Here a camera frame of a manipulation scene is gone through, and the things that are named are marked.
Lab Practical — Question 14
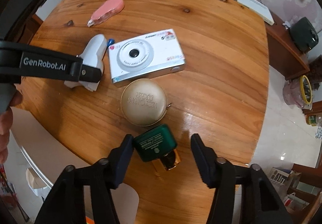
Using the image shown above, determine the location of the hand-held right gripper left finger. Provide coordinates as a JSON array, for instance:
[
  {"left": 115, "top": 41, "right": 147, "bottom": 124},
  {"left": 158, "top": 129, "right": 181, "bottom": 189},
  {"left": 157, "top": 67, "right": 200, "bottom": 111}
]
[{"left": 34, "top": 134, "right": 134, "bottom": 224}]

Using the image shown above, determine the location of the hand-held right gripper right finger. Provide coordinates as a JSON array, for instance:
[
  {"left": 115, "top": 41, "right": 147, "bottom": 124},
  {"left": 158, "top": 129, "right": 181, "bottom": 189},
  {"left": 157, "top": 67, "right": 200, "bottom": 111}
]
[{"left": 190, "top": 133, "right": 295, "bottom": 224}]

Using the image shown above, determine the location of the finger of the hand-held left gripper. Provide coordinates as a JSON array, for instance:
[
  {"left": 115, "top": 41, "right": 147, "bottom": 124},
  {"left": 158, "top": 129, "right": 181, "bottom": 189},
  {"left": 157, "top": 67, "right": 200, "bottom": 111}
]
[{"left": 79, "top": 64, "right": 104, "bottom": 83}]

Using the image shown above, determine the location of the white bottle-shaped case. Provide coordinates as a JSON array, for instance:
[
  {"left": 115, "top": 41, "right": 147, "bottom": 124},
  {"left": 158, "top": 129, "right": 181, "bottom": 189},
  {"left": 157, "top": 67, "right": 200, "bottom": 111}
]
[{"left": 64, "top": 34, "right": 107, "bottom": 92}]

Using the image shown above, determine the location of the green perfume bottle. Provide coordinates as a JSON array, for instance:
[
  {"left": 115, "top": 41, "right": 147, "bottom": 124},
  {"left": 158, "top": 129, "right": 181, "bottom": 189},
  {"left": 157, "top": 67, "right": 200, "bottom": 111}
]
[{"left": 132, "top": 124, "right": 182, "bottom": 171}]

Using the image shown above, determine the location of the white plastic tray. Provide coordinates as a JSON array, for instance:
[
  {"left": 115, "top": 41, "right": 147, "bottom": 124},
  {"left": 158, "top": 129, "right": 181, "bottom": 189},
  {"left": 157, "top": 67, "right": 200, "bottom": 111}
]
[{"left": 0, "top": 107, "right": 140, "bottom": 224}]

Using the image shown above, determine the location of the person's left hand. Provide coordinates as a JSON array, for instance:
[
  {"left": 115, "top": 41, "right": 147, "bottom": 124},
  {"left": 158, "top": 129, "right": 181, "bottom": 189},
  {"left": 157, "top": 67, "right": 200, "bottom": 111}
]
[{"left": 0, "top": 90, "right": 24, "bottom": 164}]

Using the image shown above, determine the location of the gold round case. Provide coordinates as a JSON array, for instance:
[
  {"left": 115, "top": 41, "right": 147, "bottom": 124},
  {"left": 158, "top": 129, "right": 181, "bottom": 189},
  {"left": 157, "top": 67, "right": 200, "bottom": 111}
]
[{"left": 121, "top": 79, "right": 168, "bottom": 127}]

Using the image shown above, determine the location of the pink correction tape dispenser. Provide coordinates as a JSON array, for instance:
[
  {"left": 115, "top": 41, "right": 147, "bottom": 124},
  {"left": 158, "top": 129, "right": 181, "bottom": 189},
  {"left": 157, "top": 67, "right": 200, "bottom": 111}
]
[{"left": 87, "top": 0, "right": 125, "bottom": 27}]

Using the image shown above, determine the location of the cardboard box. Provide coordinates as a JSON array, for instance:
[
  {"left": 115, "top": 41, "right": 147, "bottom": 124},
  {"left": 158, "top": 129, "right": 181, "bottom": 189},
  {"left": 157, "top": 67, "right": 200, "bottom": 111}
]
[{"left": 267, "top": 167, "right": 302, "bottom": 189}]

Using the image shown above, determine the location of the white plastic bag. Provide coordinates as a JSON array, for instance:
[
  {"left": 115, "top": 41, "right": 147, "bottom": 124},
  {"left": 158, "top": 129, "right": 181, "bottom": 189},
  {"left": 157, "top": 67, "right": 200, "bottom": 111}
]
[{"left": 283, "top": 192, "right": 297, "bottom": 212}]

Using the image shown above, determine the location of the yellow-rimmed trash bin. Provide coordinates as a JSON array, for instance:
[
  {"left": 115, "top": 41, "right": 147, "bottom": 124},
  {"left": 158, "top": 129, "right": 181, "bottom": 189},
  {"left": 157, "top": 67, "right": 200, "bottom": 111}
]
[{"left": 283, "top": 75, "right": 314, "bottom": 110}]

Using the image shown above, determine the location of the green label bottle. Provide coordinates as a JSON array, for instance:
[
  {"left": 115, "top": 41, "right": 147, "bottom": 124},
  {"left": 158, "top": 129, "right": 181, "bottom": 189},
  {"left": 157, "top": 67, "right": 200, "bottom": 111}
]
[{"left": 305, "top": 114, "right": 322, "bottom": 127}]

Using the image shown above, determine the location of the dark green appliance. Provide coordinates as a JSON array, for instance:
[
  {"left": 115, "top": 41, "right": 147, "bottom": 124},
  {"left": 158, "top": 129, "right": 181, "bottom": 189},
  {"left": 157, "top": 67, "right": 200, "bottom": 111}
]
[{"left": 289, "top": 16, "right": 319, "bottom": 54}]

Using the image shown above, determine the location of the white router box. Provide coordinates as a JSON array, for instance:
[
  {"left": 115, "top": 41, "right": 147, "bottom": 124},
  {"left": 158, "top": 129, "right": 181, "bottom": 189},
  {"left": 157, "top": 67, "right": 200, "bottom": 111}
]
[{"left": 234, "top": 0, "right": 275, "bottom": 25}]

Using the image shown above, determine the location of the white compact camera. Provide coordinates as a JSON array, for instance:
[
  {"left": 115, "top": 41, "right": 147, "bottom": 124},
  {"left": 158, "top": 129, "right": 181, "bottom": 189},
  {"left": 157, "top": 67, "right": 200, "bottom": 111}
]
[{"left": 108, "top": 28, "right": 186, "bottom": 88}]

